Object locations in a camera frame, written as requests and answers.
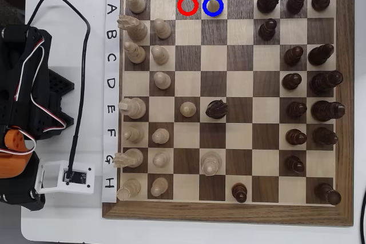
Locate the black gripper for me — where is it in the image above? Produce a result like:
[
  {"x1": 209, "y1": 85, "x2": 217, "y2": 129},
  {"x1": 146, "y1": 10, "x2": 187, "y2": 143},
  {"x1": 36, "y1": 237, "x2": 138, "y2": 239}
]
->
[{"x1": 0, "y1": 152, "x2": 46, "y2": 212}]

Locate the light wooden pawn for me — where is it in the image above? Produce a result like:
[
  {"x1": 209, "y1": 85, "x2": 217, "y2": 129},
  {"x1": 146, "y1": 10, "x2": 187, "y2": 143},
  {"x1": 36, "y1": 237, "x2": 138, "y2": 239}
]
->
[
  {"x1": 151, "y1": 128, "x2": 170, "y2": 145},
  {"x1": 153, "y1": 17, "x2": 172, "y2": 40},
  {"x1": 150, "y1": 177, "x2": 169, "y2": 198},
  {"x1": 153, "y1": 71, "x2": 172, "y2": 90},
  {"x1": 150, "y1": 45, "x2": 169, "y2": 66},
  {"x1": 180, "y1": 101, "x2": 197, "y2": 118},
  {"x1": 206, "y1": 0, "x2": 221, "y2": 17},
  {"x1": 152, "y1": 151, "x2": 171, "y2": 168}
]

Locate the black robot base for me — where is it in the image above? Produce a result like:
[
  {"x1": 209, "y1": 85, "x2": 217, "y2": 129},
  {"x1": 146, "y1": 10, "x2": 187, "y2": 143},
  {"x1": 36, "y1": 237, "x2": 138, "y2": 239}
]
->
[{"x1": 31, "y1": 68, "x2": 75, "y2": 141}]

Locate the light wooden rook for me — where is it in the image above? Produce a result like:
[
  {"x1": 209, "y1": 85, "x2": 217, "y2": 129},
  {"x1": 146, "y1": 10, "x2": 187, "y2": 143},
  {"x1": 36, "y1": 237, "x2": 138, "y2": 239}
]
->
[
  {"x1": 124, "y1": 0, "x2": 147, "y2": 14},
  {"x1": 116, "y1": 178, "x2": 142, "y2": 201}
]

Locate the light wooden bishop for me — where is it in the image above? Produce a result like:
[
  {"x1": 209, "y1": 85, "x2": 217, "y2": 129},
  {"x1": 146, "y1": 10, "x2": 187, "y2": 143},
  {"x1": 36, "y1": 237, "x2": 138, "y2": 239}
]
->
[
  {"x1": 123, "y1": 41, "x2": 147, "y2": 65},
  {"x1": 122, "y1": 125, "x2": 145, "y2": 145}
]

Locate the light wooden king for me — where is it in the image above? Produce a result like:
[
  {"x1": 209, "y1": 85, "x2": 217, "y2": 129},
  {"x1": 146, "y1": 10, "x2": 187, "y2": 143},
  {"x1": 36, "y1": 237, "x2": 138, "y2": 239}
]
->
[{"x1": 118, "y1": 97, "x2": 147, "y2": 119}]

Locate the white letter label strip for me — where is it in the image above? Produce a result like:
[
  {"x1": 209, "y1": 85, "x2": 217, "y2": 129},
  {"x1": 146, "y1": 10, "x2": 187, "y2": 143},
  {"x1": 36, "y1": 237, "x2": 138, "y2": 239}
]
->
[{"x1": 101, "y1": 0, "x2": 121, "y2": 203}]

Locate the light wooden queen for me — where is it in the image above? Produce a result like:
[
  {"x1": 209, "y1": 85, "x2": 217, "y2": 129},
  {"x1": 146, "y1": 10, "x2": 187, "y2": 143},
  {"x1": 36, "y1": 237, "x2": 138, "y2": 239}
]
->
[{"x1": 200, "y1": 151, "x2": 223, "y2": 175}]

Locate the wooden chessboard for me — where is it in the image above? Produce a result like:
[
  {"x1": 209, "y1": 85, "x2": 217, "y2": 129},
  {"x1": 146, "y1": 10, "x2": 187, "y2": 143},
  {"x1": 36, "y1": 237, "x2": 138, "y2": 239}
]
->
[{"x1": 102, "y1": 0, "x2": 355, "y2": 227}]

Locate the dark wooden bishop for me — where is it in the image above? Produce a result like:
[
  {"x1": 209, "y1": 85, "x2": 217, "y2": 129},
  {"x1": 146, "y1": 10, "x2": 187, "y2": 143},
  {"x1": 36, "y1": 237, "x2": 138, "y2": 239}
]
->
[
  {"x1": 307, "y1": 43, "x2": 335, "y2": 66},
  {"x1": 312, "y1": 127, "x2": 339, "y2": 146}
]

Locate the dark wooden king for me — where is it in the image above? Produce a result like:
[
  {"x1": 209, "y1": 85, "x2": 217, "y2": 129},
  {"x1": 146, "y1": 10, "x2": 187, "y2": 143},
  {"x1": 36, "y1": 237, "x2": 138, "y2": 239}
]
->
[{"x1": 311, "y1": 100, "x2": 346, "y2": 122}]

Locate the dark wooden queen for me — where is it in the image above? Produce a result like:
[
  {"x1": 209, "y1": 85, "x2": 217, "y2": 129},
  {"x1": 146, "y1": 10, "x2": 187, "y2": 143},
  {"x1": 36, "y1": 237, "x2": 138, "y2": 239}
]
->
[{"x1": 310, "y1": 70, "x2": 344, "y2": 95}]

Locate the white red servo wire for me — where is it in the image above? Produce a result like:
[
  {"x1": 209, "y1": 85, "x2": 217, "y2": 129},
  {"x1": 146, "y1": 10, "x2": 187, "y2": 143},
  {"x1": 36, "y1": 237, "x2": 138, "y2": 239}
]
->
[
  {"x1": 13, "y1": 38, "x2": 67, "y2": 134},
  {"x1": 0, "y1": 129, "x2": 37, "y2": 157}
]

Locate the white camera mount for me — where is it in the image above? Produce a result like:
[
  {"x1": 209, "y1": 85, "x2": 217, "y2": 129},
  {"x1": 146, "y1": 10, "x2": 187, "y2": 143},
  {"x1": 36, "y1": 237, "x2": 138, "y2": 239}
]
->
[{"x1": 34, "y1": 160, "x2": 96, "y2": 195}]

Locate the black camera cable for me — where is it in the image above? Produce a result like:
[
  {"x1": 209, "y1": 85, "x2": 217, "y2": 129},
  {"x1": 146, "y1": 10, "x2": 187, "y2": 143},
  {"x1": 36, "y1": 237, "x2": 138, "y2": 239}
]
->
[{"x1": 25, "y1": 0, "x2": 92, "y2": 182}]

